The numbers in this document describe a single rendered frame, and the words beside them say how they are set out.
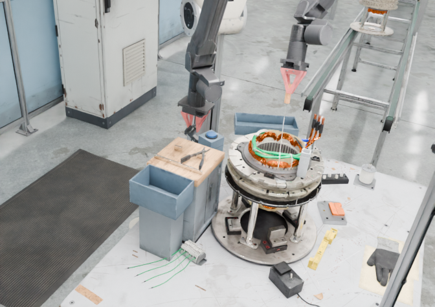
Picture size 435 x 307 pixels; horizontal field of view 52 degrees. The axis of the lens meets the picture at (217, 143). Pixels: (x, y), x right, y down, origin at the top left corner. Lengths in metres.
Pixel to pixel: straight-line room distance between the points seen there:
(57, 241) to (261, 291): 1.56
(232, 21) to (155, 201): 0.73
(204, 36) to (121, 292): 0.80
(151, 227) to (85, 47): 2.32
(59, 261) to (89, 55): 1.64
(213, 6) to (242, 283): 0.85
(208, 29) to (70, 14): 2.44
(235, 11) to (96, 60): 2.03
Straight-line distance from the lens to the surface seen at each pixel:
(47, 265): 2.63
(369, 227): 1.82
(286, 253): 1.57
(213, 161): 1.47
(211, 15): 1.19
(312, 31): 1.33
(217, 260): 1.53
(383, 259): 1.67
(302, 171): 1.40
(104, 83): 3.61
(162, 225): 1.43
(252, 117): 1.81
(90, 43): 3.53
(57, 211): 2.96
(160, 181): 1.46
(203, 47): 1.26
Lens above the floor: 1.88
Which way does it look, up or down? 31 degrees down
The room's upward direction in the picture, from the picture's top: 6 degrees clockwise
